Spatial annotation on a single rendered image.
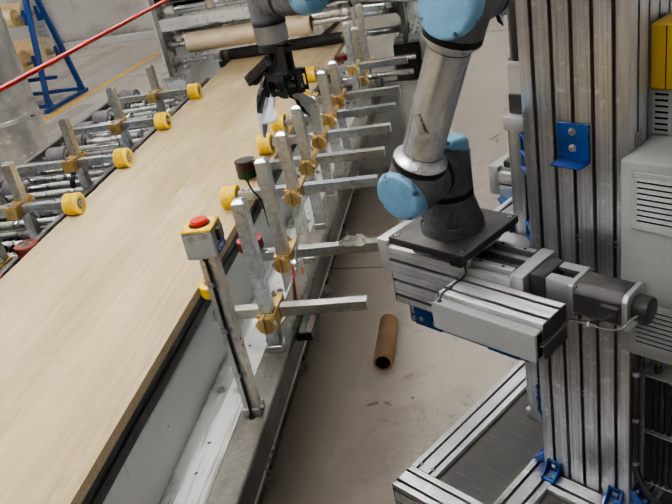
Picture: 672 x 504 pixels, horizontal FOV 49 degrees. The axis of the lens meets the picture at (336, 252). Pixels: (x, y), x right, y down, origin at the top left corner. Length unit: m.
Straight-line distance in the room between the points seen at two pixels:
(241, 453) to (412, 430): 1.12
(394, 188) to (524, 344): 0.42
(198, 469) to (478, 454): 0.89
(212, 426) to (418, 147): 0.94
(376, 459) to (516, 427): 0.54
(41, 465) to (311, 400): 1.56
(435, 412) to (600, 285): 1.35
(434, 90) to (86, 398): 1.01
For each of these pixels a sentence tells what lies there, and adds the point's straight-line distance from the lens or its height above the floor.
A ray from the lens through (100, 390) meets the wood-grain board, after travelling 1.78.
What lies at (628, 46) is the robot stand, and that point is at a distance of 1.55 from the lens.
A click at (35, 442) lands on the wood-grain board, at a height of 0.90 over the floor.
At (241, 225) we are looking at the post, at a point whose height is 1.09.
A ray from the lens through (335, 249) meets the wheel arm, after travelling 2.18.
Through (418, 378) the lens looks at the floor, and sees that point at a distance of 3.00.
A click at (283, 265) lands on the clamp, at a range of 2.16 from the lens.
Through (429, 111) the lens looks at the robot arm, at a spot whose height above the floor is 1.39.
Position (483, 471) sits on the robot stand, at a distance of 2.30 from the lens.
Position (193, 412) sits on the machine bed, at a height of 0.65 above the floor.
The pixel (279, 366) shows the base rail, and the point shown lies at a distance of 2.00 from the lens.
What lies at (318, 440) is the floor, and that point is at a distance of 2.81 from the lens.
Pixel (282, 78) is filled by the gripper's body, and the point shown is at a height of 1.45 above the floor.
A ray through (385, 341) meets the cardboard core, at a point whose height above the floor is 0.08.
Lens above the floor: 1.84
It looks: 27 degrees down
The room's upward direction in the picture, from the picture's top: 12 degrees counter-clockwise
